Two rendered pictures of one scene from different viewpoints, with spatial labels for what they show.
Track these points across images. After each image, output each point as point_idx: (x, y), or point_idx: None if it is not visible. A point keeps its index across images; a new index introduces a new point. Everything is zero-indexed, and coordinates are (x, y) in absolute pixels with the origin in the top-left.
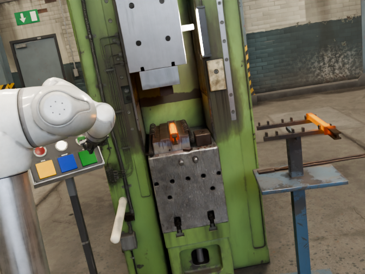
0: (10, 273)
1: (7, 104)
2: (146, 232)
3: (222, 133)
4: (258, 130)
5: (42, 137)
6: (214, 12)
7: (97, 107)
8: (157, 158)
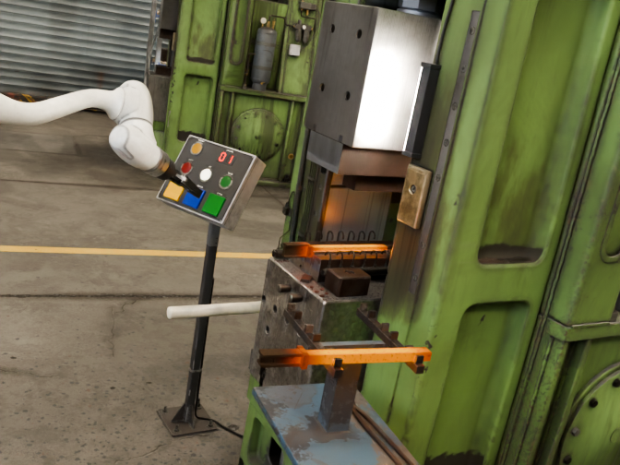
0: None
1: None
2: None
3: (390, 303)
4: (356, 315)
5: None
6: (450, 82)
7: (116, 127)
8: (274, 263)
